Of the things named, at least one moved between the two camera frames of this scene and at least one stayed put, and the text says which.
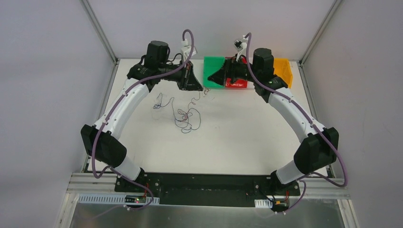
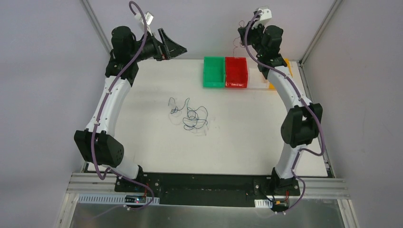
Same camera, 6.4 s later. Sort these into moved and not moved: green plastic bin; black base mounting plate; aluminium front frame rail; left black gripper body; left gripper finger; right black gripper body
Moved: right black gripper body; left black gripper body; left gripper finger
Not moved: aluminium front frame rail; black base mounting plate; green plastic bin
